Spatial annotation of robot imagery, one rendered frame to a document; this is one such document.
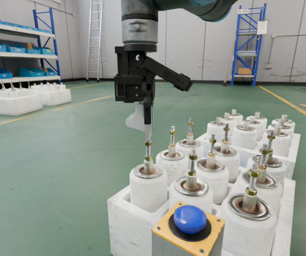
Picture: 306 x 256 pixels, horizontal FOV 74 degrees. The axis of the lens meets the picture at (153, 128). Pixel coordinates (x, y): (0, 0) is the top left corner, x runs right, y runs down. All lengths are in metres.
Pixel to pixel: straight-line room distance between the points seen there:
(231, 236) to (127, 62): 0.39
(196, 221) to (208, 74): 6.58
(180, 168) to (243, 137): 0.41
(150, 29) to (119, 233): 0.49
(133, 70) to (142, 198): 0.30
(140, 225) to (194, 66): 6.47
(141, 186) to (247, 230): 0.23
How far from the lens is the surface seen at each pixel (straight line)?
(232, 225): 0.43
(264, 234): 0.43
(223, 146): 0.66
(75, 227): 0.79
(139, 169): 0.53
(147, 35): 0.43
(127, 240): 0.58
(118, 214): 0.55
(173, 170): 0.59
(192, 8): 0.44
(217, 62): 6.77
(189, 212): 0.28
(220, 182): 0.55
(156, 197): 0.52
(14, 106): 2.61
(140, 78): 0.43
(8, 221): 0.91
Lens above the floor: 0.51
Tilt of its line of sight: 17 degrees down
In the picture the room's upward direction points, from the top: straight up
